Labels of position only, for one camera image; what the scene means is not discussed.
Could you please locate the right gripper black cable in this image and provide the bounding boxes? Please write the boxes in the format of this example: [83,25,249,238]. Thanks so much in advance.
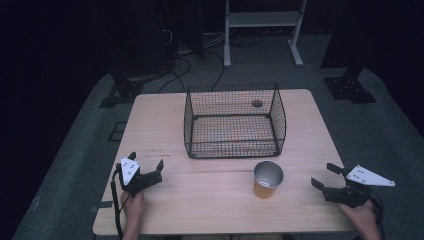
[366,188,386,240]

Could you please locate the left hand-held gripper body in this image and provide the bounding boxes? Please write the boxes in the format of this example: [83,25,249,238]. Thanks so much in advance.
[119,157,164,198]

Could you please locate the person's left hand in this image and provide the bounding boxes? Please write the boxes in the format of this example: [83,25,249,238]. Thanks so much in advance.
[120,190,145,224]

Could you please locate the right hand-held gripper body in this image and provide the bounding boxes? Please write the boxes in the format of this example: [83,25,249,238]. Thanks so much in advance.
[322,164,396,208]

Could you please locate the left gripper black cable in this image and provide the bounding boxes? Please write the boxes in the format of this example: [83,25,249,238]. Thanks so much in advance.
[110,163,125,240]

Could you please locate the person's right hand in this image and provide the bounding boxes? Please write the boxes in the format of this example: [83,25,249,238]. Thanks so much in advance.
[338,199,380,236]

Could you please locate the black stand base plate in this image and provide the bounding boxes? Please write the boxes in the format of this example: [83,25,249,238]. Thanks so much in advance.
[323,75,378,104]
[98,78,145,109]

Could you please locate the white metal stand frame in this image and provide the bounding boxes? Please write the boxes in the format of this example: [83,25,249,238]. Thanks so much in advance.
[223,0,308,69]

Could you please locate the black floor cables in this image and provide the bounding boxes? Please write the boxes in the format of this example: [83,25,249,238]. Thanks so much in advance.
[156,28,264,94]

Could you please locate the orange paper cup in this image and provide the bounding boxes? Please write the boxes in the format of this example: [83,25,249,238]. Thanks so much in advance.
[253,160,285,200]

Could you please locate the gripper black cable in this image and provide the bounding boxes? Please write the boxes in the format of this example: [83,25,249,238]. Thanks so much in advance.
[366,188,386,240]
[110,163,125,240]

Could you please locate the black wire mesh basket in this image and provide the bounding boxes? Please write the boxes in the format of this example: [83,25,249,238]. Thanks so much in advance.
[183,83,288,160]

